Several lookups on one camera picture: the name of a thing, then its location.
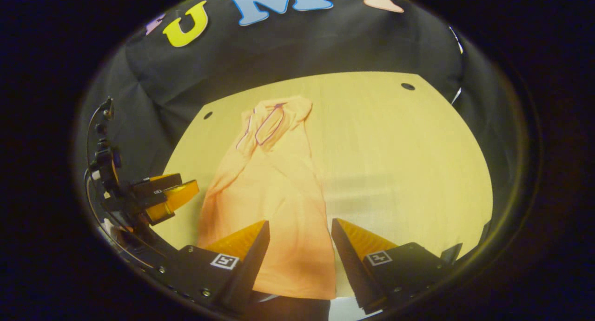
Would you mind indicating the black backdrop cloth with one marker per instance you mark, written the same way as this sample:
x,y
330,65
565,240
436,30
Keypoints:
x,y
288,46

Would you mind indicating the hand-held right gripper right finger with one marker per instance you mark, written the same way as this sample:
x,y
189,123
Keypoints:
x,y
351,265

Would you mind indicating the orange T-shirt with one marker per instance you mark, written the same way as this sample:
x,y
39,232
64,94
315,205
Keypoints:
x,y
269,195

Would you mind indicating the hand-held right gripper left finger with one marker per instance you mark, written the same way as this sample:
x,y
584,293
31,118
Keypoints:
x,y
251,265

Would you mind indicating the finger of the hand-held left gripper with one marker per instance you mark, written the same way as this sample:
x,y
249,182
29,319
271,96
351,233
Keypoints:
x,y
155,186
179,195

